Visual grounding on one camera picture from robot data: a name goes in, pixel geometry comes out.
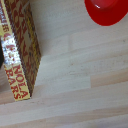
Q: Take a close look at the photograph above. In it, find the red bowl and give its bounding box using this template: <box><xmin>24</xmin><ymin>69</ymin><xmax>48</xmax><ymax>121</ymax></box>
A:
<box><xmin>83</xmin><ymin>0</ymin><xmax>128</xmax><ymax>27</ymax></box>

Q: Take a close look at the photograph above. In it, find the granola bars box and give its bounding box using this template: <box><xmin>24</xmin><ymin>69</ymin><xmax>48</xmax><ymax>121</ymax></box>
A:
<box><xmin>0</xmin><ymin>0</ymin><xmax>42</xmax><ymax>102</ymax></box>

